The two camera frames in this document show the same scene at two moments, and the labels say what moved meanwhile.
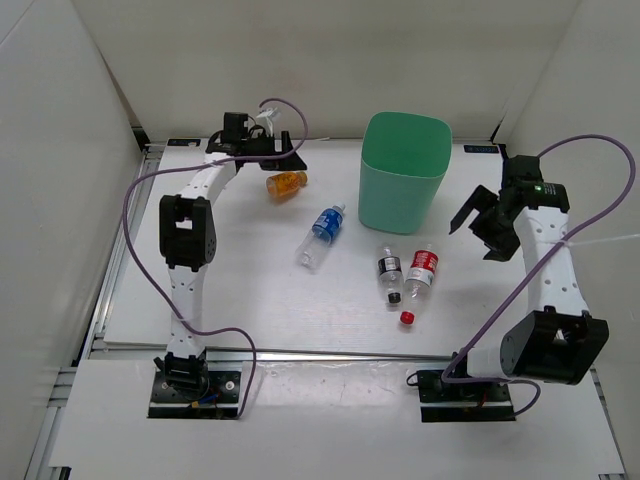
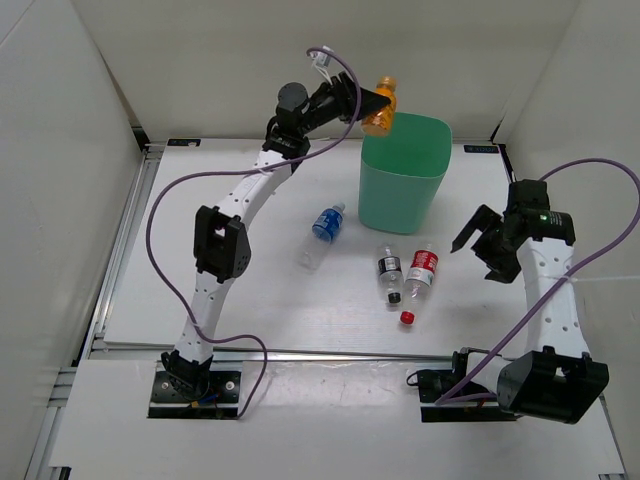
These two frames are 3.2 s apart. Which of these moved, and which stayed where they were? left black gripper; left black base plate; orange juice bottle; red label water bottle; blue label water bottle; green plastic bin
Moved: orange juice bottle; left black gripper
Stayed: left black base plate; blue label water bottle; red label water bottle; green plastic bin
